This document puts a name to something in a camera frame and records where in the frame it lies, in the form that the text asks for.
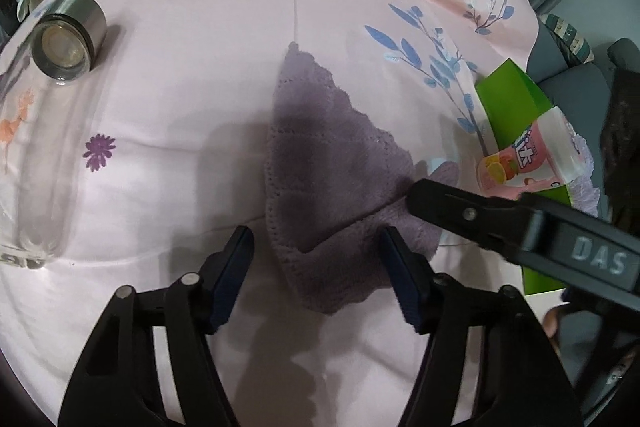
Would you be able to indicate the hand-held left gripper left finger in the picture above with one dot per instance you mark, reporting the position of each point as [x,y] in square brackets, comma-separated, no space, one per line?
[232,277]

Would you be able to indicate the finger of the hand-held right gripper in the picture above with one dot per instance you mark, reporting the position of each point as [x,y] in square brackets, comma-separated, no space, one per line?
[465,212]

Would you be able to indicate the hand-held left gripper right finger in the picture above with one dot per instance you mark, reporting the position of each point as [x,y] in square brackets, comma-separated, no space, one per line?
[402,277]

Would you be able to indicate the pink plastic jar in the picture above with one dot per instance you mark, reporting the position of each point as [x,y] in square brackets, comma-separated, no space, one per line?
[510,167]

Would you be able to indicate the green box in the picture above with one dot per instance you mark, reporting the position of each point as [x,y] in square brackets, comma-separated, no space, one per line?
[510,92]

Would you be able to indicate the purple knitted cloth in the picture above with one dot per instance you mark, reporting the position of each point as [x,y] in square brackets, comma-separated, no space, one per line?
[325,147]

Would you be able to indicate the person's right hand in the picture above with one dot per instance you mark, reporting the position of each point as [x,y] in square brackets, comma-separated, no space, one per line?
[550,322]

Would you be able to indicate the white lace cloth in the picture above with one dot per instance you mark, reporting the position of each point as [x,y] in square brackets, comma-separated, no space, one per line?
[585,192]

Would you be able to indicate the dark cloth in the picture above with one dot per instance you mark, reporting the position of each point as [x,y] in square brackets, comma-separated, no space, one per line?
[622,132]

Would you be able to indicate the grey sofa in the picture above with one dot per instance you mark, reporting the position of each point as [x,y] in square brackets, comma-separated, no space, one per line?
[575,87]

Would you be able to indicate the pink floral bed sheet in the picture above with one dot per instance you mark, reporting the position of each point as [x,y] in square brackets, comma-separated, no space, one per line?
[200,82]

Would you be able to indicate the patterned cushion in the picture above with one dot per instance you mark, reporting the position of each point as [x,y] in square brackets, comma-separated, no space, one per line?
[570,39]

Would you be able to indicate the glass bottle steel cap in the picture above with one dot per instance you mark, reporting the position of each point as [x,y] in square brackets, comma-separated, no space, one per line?
[75,19]

